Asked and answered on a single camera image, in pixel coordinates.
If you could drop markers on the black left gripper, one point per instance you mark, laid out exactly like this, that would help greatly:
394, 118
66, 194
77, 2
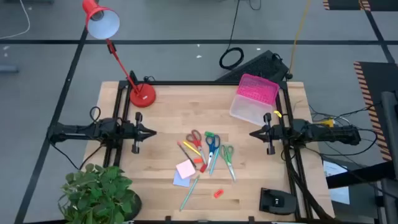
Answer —
137, 133

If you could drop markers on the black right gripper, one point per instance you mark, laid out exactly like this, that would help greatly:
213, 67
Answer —
275, 133

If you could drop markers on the dark pencil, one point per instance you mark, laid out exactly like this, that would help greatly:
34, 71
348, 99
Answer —
186, 154

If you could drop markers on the clear pencil box pink lid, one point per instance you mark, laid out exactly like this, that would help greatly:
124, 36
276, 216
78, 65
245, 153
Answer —
258, 90

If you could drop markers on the yellow highlighter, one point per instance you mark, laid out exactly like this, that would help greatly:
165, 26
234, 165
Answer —
191, 148

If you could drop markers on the green eraser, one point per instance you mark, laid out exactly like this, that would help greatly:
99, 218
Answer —
209, 134

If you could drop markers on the pink sticky note pad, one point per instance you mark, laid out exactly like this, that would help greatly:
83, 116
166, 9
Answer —
185, 169

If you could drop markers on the teal pencil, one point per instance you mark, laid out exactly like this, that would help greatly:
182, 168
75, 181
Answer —
213, 163
189, 193

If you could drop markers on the small orange eraser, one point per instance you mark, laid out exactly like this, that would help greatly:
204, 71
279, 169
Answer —
198, 160

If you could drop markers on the lavender sticky note pad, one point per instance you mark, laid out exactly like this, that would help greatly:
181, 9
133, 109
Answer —
179, 183

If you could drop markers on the red eraser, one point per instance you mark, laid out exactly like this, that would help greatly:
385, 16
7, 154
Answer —
203, 168

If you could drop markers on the orange eraser black print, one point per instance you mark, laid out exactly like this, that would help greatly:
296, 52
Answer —
218, 193

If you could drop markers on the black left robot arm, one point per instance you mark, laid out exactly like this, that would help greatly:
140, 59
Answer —
77, 130

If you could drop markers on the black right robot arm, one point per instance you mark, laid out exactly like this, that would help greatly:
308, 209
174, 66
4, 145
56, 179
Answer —
326, 133

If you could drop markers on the red desk lamp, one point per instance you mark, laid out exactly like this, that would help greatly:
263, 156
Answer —
143, 96

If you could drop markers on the black keyboard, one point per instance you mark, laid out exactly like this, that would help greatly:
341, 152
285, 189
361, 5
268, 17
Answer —
261, 67

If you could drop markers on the green potted plant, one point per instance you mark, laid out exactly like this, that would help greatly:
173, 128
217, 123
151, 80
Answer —
96, 193

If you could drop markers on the white paper sheet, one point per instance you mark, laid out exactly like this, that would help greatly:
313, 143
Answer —
332, 169

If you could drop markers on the black stand beam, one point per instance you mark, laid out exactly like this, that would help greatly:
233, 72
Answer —
357, 175

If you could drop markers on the black hazard-striped floor mat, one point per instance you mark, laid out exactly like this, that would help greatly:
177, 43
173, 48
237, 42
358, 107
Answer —
377, 81
382, 3
342, 3

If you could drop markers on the grey floor bar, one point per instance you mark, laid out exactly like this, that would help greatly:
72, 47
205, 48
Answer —
7, 68

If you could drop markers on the black aluminium table frame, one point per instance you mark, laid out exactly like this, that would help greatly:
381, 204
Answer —
217, 82

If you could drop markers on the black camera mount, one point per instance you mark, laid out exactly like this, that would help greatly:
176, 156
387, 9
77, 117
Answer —
276, 202

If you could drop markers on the grey metal post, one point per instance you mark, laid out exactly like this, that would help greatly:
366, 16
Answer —
390, 124

